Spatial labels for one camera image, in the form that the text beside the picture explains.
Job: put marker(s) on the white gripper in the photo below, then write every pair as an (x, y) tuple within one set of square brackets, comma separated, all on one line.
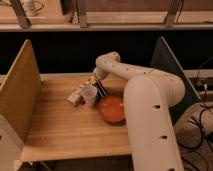
[(97, 75)]

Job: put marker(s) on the black striped eraser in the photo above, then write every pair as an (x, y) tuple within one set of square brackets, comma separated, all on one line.
[(101, 91)]

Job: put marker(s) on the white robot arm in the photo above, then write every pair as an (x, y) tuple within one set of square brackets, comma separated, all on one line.
[(148, 95)]

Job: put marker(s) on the translucent plastic cup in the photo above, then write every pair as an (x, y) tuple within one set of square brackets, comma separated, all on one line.
[(89, 93)]

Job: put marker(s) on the orange round plate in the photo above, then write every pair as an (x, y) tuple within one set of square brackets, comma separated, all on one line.
[(111, 109)]

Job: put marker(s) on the left wooden side panel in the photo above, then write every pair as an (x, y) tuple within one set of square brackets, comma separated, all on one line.
[(19, 92)]

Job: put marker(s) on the wooden back shelf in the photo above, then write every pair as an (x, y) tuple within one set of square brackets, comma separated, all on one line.
[(105, 15)]

